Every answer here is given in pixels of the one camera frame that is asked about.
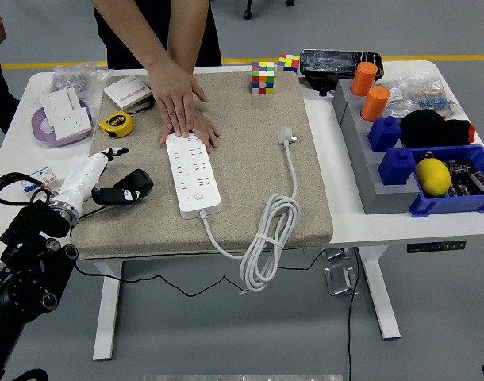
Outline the black table control panel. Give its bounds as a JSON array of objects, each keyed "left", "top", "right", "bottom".
[{"left": 406, "top": 240, "right": 467, "bottom": 254}]

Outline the blue block with knob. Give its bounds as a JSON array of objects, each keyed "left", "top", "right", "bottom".
[
  {"left": 377, "top": 147, "right": 420, "bottom": 187},
  {"left": 367, "top": 115, "right": 403, "bottom": 153}
]

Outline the orange cylinder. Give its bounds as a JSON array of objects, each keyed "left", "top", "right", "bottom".
[
  {"left": 350, "top": 61, "right": 379, "bottom": 97},
  {"left": 360, "top": 85, "right": 391, "bottom": 123}
]

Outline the small colourful puzzle cube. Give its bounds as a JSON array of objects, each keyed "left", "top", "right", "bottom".
[{"left": 277, "top": 53, "right": 301, "bottom": 75}]

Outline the clear bag of blue parts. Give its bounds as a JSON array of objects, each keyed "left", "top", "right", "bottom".
[{"left": 414, "top": 89, "right": 462, "bottom": 120}]

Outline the large colourful puzzle cube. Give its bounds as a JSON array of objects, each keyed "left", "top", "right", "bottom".
[{"left": 250, "top": 60, "right": 276, "bottom": 96}]

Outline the white table leg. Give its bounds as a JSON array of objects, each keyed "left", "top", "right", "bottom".
[
  {"left": 359, "top": 245, "right": 401, "bottom": 341},
  {"left": 92, "top": 260, "right": 124, "bottom": 361}
]

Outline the white blue circuit breaker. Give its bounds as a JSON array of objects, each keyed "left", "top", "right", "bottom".
[{"left": 19, "top": 166, "right": 64, "bottom": 195}]

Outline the black office chair base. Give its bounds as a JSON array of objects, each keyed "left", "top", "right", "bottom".
[{"left": 243, "top": 0, "right": 297, "bottom": 21}]

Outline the person's left hand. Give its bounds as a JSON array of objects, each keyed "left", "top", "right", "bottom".
[{"left": 159, "top": 110, "right": 221, "bottom": 153}]

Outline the yellow lemon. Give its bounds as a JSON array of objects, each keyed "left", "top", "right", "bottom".
[{"left": 414, "top": 157, "right": 452, "bottom": 198}]

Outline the grey-brown mat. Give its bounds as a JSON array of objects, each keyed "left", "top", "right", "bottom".
[{"left": 70, "top": 71, "right": 334, "bottom": 261}]

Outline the white socket panel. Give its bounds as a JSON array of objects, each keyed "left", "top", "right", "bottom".
[{"left": 52, "top": 106, "right": 94, "bottom": 140}]

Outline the blue plastic bin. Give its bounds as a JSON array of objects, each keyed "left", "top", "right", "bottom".
[{"left": 408, "top": 144, "right": 484, "bottom": 218}]

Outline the person's torso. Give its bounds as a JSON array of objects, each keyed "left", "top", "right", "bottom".
[
  {"left": 0, "top": 41, "right": 20, "bottom": 135},
  {"left": 93, "top": 0, "right": 222, "bottom": 71}
]

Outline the purple tray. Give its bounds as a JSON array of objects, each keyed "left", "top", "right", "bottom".
[{"left": 30, "top": 98, "right": 95, "bottom": 149}]

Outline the yellow tape measure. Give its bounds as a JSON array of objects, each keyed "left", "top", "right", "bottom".
[{"left": 98, "top": 110, "right": 135, "bottom": 139}]

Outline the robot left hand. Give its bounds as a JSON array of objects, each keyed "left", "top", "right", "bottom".
[{"left": 51, "top": 147, "right": 142, "bottom": 217}]

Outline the black fabric bundle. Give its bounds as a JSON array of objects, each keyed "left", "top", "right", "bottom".
[{"left": 399, "top": 110, "right": 471, "bottom": 148}]

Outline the grey stepped block holder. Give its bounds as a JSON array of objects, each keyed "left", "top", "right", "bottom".
[{"left": 332, "top": 77, "right": 422, "bottom": 216}]

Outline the white power cord with plug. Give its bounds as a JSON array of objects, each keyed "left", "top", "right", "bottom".
[{"left": 199, "top": 125, "right": 302, "bottom": 294}]

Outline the clear bag of beige parts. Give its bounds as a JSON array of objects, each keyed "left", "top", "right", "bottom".
[{"left": 378, "top": 75, "right": 445, "bottom": 118}]

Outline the clear bag of metal parts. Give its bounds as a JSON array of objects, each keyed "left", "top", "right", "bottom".
[{"left": 51, "top": 62, "right": 110, "bottom": 100}]

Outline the white power strip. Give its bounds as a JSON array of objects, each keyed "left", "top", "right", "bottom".
[{"left": 164, "top": 133, "right": 222, "bottom": 220}]

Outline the thin black adapter cord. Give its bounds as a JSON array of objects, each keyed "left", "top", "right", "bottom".
[{"left": 69, "top": 204, "right": 325, "bottom": 298}]

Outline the white switch panel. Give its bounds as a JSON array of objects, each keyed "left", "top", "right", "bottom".
[{"left": 40, "top": 87, "right": 84, "bottom": 128}]

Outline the black floor cable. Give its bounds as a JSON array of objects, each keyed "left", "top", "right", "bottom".
[{"left": 346, "top": 248, "right": 362, "bottom": 381}]

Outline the black plug adapter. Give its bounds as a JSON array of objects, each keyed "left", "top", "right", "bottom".
[{"left": 113, "top": 168, "right": 155, "bottom": 199}]

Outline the metal bracket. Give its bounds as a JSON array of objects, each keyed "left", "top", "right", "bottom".
[{"left": 324, "top": 261, "right": 360, "bottom": 297}]

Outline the person's right hand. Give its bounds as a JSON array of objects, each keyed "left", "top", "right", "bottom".
[{"left": 148, "top": 58, "right": 209, "bottom": 138}]

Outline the white double wall switch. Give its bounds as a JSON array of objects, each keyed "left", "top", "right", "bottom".
[{"left": 103, "top": 74, "right": 153, "bottom": 110}]

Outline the black wrapped box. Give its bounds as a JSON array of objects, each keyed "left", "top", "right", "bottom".
[{"left": 299, "top": 48, "right": 385, "bottom": 87}]

